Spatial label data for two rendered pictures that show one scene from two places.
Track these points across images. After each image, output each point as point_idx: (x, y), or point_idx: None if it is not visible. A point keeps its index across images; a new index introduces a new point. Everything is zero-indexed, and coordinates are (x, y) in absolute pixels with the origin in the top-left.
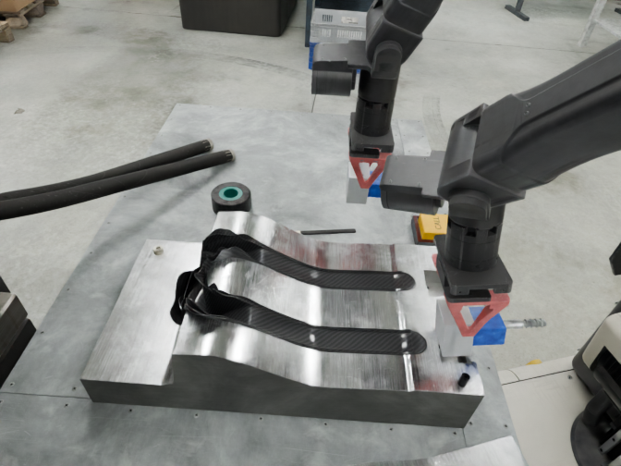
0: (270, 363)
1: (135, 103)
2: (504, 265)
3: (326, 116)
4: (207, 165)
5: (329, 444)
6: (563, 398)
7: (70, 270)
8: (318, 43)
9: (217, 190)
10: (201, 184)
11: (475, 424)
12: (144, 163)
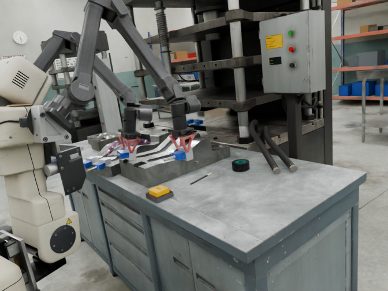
0: (163, 142)
1: None
2: (120, 130)
3: (299, 211)
4: (267, 161)
5: None
6: None
7: None
8: (194, 95)
9: (245, 160)
10: (264, 166)
11: (119, 177)
12: (275, 148)
